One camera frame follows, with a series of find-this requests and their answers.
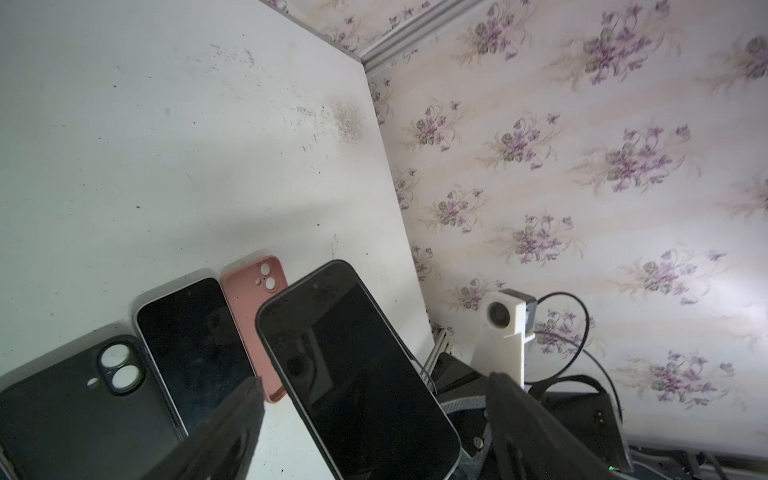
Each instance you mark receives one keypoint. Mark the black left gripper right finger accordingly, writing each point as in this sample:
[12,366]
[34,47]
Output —
[529,442]

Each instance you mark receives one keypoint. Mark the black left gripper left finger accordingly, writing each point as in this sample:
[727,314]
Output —
[223,446]

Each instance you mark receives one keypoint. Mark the black phone case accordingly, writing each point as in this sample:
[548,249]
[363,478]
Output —
[98,414]

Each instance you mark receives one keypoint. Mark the black phone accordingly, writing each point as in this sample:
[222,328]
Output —
[352,381]

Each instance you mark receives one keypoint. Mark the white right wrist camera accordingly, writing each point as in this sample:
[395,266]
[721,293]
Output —
[507,320]

